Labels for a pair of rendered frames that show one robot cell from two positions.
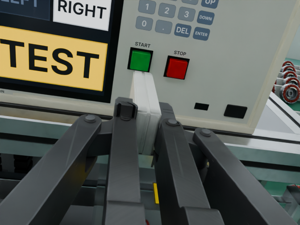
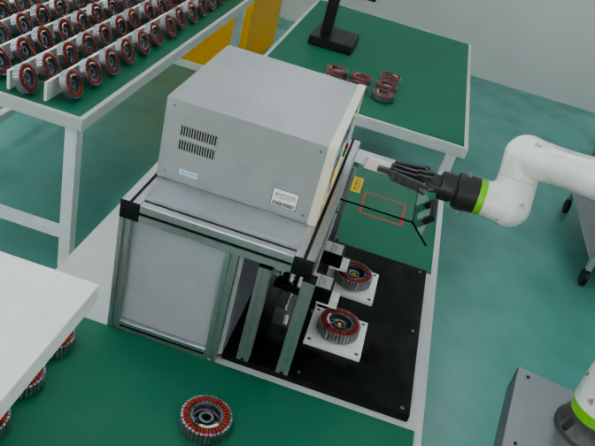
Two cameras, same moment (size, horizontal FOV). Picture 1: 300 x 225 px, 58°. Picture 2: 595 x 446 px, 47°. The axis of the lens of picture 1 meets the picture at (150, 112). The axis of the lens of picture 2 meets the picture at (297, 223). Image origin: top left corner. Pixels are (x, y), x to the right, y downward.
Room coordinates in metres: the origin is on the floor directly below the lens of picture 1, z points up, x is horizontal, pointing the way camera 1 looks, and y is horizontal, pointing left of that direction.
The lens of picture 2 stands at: (-0.07, 1.61, 1.94)
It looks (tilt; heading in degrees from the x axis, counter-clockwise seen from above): 32 degrees down; 284
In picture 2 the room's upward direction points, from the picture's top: 16 degrees clockwise
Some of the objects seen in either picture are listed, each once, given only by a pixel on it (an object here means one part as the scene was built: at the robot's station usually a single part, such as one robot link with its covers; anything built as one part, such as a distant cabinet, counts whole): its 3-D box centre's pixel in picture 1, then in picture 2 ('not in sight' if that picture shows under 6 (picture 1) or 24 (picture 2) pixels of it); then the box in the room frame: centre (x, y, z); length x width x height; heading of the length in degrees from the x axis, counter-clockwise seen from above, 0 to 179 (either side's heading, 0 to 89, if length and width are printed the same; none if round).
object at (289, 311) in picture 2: not in sight; (286, 309); (0.25, 0.23, 0.80); 0.08 x 0.05 x 0.06; 99
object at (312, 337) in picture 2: not in sight; (336, 333); (0.10, 0.20, 0.78); 0.15 x 0.15 x 0.01; 9
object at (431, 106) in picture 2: not in sight; (359, 116); (0.70, -2.23, 0.37); 1.85 x 1.10 x 0.75; 99
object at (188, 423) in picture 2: not in sight; (205, 419); (0.25, 0.64, 0.77); 0.11 x 0.11 x 0.04
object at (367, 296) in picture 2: not in sight; (351, 281); (0.14, -0.04, 0.78); 0.15 x 0.15 x 0.01; 9
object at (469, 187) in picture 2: not in sight; (463, 193); (-0.06, -0.03, 1.17); 0.09 x 0.06 x 0.12; 99
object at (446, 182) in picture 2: not in sight; (436, 183); (0.01, -0.02, 1.18); 0.09 x 0.08 x 0.07; 9
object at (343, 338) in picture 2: not in sight; (338, 326); (0.10, 0.20, 0.80); 0.11 x 0.11 x 0.04
